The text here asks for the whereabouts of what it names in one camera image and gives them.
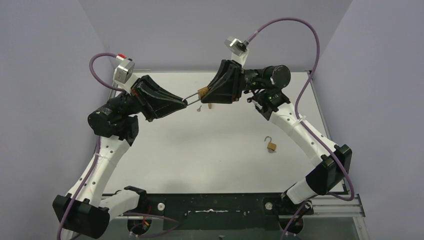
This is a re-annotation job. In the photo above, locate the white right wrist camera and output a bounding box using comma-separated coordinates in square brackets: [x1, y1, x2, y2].
[224, 36, 249, 67]

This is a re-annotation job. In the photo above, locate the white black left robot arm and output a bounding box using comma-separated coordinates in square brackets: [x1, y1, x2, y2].
[52, 75, 188, 240]

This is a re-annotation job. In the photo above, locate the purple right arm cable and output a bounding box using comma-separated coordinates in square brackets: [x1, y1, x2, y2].
[246, 17, 355, 240]

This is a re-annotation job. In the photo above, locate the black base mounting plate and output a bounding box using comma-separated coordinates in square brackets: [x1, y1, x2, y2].
[127, 193, 314, 236]

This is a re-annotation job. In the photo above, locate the small brass padlock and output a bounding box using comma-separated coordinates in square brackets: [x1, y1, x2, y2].
[182, 86, 209, 106]
[264, 136, 277, 153]

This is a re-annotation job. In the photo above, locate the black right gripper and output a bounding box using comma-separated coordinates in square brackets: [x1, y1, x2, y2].
[197, 60, 264, 105]

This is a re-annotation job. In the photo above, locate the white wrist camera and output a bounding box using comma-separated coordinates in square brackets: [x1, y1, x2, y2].
[113, 53, 138, 93]
[224, 36, 249, 67]

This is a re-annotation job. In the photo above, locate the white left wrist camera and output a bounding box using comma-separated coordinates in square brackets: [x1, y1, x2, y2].
[113, 53, 138, 93]

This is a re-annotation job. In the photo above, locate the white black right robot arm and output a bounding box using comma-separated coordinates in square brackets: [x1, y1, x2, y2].
[198, 60, 353, 214]

